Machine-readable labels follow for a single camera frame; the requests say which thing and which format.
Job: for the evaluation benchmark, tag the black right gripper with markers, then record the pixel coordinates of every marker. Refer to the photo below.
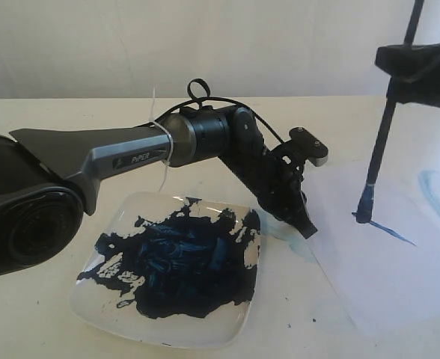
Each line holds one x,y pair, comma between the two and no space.
414,73

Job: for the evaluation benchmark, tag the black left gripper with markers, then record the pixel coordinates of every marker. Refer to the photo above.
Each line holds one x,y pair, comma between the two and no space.
273,183

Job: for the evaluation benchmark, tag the black paintbrush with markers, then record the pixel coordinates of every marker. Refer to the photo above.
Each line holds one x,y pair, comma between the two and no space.
365,205

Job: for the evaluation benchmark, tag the white paper sheet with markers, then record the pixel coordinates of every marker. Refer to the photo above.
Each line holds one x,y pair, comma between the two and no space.
386,271

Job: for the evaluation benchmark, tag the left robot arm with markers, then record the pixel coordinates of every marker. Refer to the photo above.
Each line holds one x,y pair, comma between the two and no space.
50,179

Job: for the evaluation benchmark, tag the white square paint plate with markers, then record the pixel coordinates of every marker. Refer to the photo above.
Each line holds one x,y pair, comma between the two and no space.
172,271

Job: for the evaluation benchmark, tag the white zip tie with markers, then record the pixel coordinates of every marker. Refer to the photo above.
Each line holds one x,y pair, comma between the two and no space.
166,153

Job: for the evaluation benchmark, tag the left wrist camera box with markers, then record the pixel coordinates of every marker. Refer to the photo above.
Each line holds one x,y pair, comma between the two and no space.
315,151

